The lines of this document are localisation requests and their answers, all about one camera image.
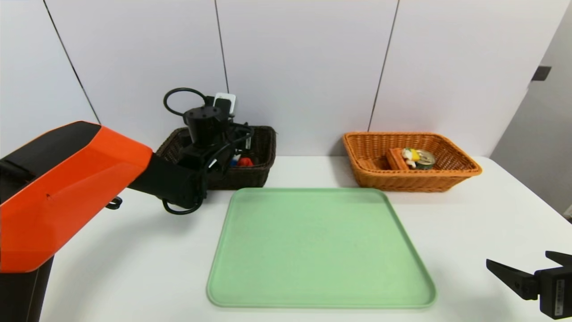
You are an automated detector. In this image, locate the orange cake slice toy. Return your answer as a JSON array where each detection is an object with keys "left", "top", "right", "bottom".
[{"left": 386, "top": 148, "right": 421, "bottom": 171}]

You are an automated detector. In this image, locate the dark brown wicker basket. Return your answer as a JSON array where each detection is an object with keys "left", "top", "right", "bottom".
[{"left": 155, "top": 126, "right": 277, "bottom": 190}]

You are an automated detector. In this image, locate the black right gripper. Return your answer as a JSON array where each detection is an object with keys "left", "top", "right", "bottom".
[{"left": 486, "top": 250, "right": 572, "bottom": 320}]

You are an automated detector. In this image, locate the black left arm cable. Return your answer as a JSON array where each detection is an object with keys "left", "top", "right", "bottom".
[{"left": 161, "top": 196, "right": 204, "bottom": 216}]

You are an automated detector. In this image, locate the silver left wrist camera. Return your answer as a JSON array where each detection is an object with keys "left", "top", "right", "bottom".
[{"left": 214, "top": 92, "right": 236, "bottom": 118}]

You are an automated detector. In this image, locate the light green plastic tray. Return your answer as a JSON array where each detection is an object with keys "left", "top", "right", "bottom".
[{"left": 206, "top": 187, "right": 437, "bottom": 309}]

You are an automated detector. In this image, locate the small food tin can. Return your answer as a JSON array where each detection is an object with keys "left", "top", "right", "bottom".
[{"left": 413, "top": 150, "right": 437, "bottom": 170}]

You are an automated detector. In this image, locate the black left camera cable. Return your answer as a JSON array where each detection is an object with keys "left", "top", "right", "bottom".
[{"left": 163, "top": 87, "right": 210, "bottom": 118}]

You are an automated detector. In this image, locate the orange wicker basket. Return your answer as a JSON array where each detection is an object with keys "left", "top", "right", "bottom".
[{"left": 343, "top": 131, "right": 483, "bottom": 193}]

